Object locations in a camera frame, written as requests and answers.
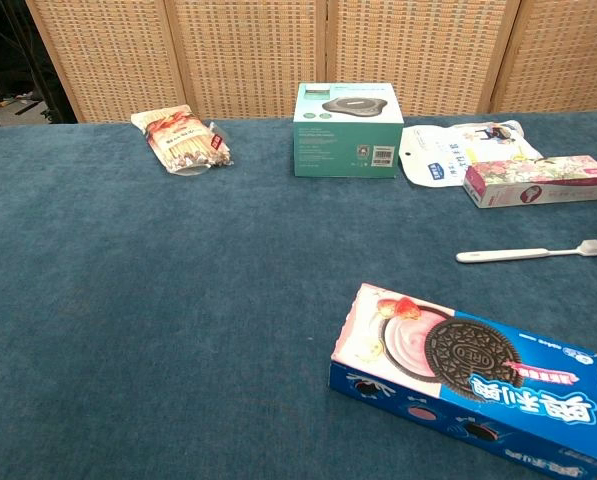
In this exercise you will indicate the white toothbrush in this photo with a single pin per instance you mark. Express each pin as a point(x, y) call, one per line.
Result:
point(503, 255)

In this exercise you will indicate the teal product box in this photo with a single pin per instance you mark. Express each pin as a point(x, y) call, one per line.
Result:
point(345, 145)

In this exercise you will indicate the blue table cloth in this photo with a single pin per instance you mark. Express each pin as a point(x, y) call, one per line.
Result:
point(178, 300)

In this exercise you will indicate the snack stick packet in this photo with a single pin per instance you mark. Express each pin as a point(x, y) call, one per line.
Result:
point(185, 142)

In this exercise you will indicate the white plastic pouch bag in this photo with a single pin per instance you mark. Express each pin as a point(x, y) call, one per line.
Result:
point(443, 150)

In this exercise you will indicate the woven rattan folding screen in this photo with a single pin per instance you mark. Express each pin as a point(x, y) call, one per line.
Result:
point(298, 55)

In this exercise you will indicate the blue Oreo cookie box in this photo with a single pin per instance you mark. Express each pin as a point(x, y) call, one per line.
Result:
point(468, 380)

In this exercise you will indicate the pink floral toothpaste box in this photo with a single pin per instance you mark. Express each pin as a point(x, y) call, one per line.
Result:
point(533, 182)

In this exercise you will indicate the black tripod stand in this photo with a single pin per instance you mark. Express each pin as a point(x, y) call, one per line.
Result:
point(35, 60)

